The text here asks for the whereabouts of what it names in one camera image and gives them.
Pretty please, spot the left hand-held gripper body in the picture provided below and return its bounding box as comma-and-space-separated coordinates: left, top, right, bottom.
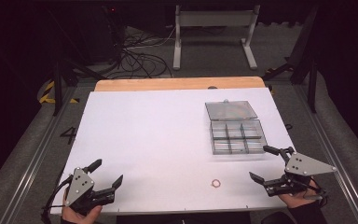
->
64, 167, 117, 217

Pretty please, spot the black metal stand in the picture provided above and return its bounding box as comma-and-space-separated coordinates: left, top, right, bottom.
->
45, 6, 108, 118
261, 5, 321, 114

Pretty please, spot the person's left hand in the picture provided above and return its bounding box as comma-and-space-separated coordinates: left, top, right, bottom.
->
61, 189, 103, 224

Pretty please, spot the clear plastic compartment box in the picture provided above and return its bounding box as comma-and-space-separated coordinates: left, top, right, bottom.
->
204, 98, 269, 156

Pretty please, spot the person's right hand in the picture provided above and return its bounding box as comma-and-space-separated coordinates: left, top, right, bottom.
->
276, 179, 322, 210

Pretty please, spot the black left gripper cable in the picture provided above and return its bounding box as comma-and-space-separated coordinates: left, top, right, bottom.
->
40, 175, 76, 224

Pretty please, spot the aluminium floor rail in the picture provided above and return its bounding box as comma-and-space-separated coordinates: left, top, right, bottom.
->
293, 83, 358, 224
0, 87, 77, 224

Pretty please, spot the black computer case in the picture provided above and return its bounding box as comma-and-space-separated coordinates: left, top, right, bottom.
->
74, 5, 127, 64

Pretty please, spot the white board sheet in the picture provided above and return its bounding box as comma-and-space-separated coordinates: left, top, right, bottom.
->
49, 87, 296, 216

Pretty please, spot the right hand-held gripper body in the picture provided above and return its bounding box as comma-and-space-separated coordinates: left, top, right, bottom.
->
265, 151, 338, 201

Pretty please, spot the white metal stand frame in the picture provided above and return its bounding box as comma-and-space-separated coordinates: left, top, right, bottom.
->
172, 4, 259, 71

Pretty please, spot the tangle of black floor cables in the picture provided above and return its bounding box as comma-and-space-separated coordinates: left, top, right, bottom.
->
104, 26, 183, 80

